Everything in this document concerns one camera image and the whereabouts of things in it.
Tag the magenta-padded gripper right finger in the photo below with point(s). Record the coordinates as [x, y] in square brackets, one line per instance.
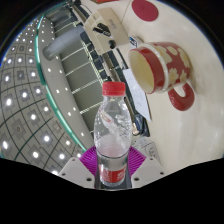
[136, 163]

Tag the flat round red coaster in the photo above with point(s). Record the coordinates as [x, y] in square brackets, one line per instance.
[145, 10]

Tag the small black clip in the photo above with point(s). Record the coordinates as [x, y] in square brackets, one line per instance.
[101, 30]

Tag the white remote control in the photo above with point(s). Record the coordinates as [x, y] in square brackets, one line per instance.
[133, 41]

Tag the clear red-capped water bottle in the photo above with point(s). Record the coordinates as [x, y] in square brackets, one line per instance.
[111, 143]

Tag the group of ceiling lights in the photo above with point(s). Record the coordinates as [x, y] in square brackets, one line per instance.
[33, 116]

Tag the red mug with cream flowers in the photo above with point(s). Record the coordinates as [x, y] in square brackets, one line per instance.
[168, 68]

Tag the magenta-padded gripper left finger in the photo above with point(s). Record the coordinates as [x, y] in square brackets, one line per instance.
[87, 163]

